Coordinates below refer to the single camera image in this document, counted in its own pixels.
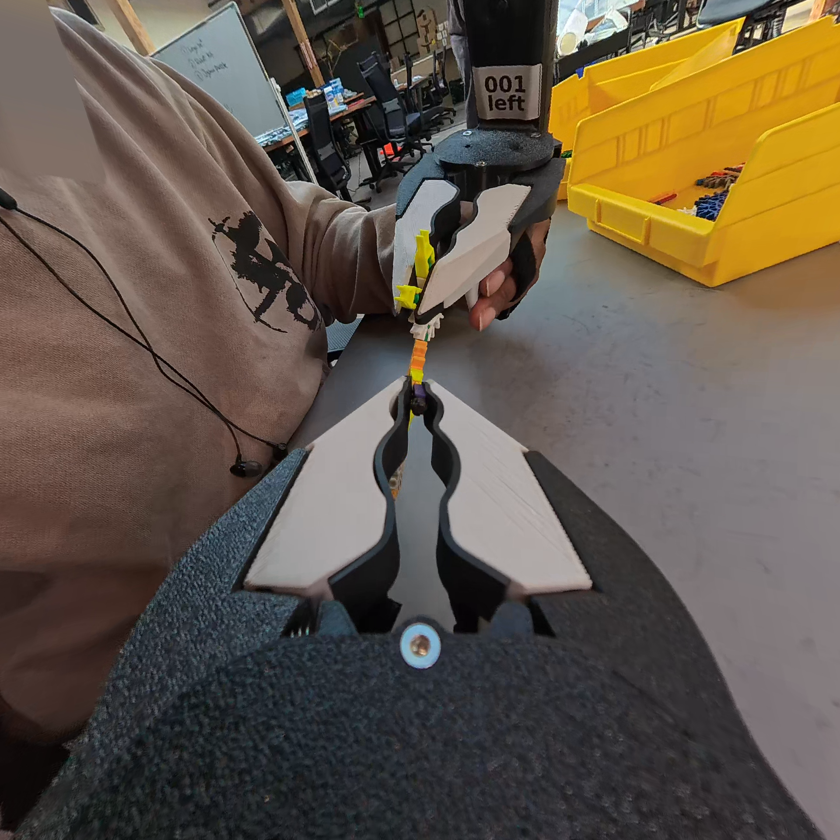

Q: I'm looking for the cluttered work table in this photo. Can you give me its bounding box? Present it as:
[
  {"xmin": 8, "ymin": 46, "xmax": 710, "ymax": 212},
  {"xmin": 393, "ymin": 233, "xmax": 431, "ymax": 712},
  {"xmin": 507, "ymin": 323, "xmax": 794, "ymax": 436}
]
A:
[{"xmin": 258, "ymin": 77, "xmax": 380, "ymax": 155}]

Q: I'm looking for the toy construction model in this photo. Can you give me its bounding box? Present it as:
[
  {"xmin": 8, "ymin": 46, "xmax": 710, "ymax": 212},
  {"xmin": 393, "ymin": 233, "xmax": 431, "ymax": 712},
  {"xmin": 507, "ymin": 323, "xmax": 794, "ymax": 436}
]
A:
[{"xmin": 389, "ymin": 229, "xmax": 447, "ymax": 501}]

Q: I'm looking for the pile of toy pieces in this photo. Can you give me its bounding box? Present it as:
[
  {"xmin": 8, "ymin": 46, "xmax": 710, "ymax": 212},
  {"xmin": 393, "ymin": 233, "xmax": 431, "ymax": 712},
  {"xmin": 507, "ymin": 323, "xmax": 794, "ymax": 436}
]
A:
[{"xmin": 649, "ymin": 162, "xmax": 746, "ymax": 218}]

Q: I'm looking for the grey desk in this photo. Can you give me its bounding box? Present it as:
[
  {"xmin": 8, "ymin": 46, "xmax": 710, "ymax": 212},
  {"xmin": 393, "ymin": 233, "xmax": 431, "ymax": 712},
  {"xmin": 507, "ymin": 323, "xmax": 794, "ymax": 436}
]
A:
[{"xmin": 290, "ymin": 197, "xmax": 840, "ymax": 840}]

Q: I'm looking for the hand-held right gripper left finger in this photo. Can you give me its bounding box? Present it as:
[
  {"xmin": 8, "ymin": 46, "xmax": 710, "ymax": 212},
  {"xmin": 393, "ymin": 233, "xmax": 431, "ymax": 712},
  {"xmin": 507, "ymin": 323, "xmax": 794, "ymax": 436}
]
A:
[{"xmin": 245, "ymin": 376, "xmax": 413, "ymax": 601}]

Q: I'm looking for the person's left forearm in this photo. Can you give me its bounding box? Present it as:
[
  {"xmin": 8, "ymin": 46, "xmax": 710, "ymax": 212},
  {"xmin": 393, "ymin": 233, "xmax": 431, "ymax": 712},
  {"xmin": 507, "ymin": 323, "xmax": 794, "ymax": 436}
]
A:
[{"xmin": 281, "ymin": 178, "xmax": 401, "ymax": 323}]

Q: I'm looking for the yellow plastic bin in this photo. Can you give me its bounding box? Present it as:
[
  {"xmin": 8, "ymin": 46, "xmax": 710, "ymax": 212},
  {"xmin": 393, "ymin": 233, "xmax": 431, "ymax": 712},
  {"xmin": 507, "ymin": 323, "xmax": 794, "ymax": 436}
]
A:
[
  {"xmin": 568, "ymin": 16, "xmax": 840, "ymax": 287},
  {"xmin": 550, "ymin": 16, "xmax": 750, "ymax": 201}
]

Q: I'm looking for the black mesh office chair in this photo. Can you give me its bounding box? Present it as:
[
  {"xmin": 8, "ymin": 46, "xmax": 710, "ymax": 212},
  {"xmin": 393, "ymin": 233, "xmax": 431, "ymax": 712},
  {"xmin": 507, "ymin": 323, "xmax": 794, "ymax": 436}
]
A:
[
  {"xmin": 304, "ymin": 93, "xmax": 357, "ymax": 197},
  {"xmin": 360, "ymin": 52, "xmax": 437, "ymax": 188}
]

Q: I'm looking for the white slanted pole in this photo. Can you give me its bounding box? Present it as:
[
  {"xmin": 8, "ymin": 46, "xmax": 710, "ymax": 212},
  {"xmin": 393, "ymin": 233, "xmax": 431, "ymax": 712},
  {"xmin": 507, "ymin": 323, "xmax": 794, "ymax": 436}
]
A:
[{"xmin": 271, "ymin": 77, "xmax": 322, "ymax": 188}]

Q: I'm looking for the person's left hand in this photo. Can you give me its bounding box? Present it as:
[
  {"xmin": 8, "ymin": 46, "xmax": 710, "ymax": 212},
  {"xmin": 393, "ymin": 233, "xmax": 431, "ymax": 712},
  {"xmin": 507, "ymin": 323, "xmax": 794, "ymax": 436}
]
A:
[{"xmin": 468, "ymin": 217, "xmax": 551, "ymax": 331}]

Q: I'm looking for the black hoodie drawstring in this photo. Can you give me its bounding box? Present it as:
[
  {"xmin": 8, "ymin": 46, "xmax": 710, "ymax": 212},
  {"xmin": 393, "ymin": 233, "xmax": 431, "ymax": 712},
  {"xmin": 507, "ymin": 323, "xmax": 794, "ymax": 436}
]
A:
[{"xmin": 0, "ymin": 188, "xmax": 290, "ymax": 478}]

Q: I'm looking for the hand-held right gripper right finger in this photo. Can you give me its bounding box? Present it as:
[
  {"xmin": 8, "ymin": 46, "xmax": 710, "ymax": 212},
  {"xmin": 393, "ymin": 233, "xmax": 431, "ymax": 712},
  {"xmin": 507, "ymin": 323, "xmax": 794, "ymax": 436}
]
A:
[{"xmin": 427, "ymin": 380, "xmax": 594, "ymax": 601}]

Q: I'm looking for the person's beige hoodie torso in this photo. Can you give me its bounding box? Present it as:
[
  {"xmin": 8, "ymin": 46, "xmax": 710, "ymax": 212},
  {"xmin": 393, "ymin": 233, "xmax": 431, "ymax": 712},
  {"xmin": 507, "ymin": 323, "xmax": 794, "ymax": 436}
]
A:
[{"xmin": 0, "ymin": 10, "xmax": 397, "ymax": 747}]

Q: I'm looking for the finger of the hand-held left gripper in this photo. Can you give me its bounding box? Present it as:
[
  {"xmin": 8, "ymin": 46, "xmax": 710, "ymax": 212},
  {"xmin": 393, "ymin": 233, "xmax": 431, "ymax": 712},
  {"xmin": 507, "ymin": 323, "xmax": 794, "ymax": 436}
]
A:
[
  {"xmin": 416, "ymin": 184, "xmax": 534, "ymax": 319},
  {"xmin": 393, "ymin": 178, "xmax": 464, "ymax": 289}
]

